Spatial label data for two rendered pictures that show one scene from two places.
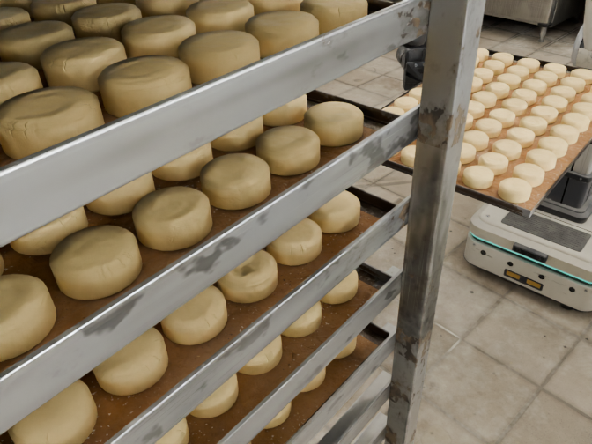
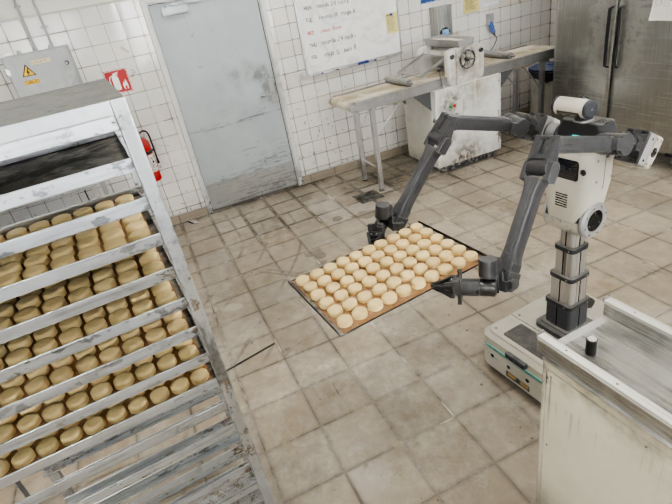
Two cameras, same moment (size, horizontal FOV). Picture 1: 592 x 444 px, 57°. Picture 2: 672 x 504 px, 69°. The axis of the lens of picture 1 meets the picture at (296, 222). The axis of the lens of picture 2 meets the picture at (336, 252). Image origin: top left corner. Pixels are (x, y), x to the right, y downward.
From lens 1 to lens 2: 1.04 m
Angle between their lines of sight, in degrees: 22
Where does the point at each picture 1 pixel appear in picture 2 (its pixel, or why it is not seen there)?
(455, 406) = (425, 461)
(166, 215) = (90, 326)
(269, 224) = (112, 332)
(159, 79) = (77, 296)
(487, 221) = (493, 332)
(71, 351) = (48, 356)
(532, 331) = (512, 421)
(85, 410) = (66, 374)
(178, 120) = (71, 309)
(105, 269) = (66, 338)
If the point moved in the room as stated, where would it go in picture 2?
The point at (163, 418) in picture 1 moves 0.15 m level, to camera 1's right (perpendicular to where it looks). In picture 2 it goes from (81, 379) to (131, 387)
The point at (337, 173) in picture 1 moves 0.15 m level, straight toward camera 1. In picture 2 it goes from (142, 318) to (93, 360)
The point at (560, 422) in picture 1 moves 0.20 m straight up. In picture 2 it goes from (496, 489) to (495, 458)
